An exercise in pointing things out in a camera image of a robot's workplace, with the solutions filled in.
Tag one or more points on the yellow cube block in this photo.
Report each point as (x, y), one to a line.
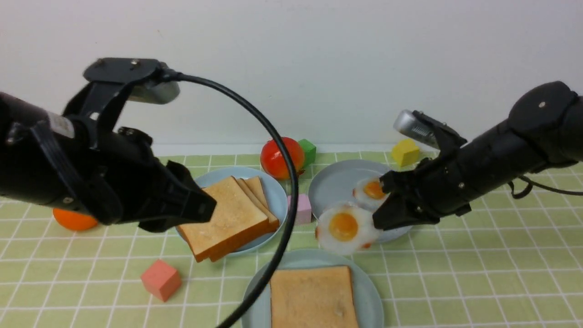
(405, 153)

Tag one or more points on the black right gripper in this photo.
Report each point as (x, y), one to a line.
(417, 197)

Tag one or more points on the fried egg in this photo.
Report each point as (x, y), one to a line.
(345, 228)
(368, 193)

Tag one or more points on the light blue front plate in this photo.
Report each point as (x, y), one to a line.
(366, 299)

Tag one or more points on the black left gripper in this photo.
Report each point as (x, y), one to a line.
(111, 176)

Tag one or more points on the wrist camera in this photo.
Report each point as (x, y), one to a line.
(111, 82)
(434, 133)

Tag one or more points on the red tomato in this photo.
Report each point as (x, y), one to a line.
(272, 160)

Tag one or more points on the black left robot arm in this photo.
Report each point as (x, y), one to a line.
(16, 146)

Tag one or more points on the orange mandarin fruit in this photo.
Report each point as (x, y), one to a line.
(74, 221)

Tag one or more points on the salmon red cube block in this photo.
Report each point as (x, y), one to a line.
(161, 280)

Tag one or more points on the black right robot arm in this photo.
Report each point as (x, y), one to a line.
(543, 130)

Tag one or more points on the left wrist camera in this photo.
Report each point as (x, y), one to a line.
(111, 82)

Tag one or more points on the green checkered tablecloth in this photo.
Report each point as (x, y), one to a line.
(506, 264)

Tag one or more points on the grey-blue egg plate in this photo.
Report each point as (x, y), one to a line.
(335, 184)

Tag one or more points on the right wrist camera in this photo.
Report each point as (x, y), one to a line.
(434, 133)

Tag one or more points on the green cube block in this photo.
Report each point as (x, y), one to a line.
(310, 151)

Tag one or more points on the pink cube block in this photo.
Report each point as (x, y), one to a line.
(304, 211)

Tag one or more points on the blue bread plate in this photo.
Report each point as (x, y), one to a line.
(275, 195)

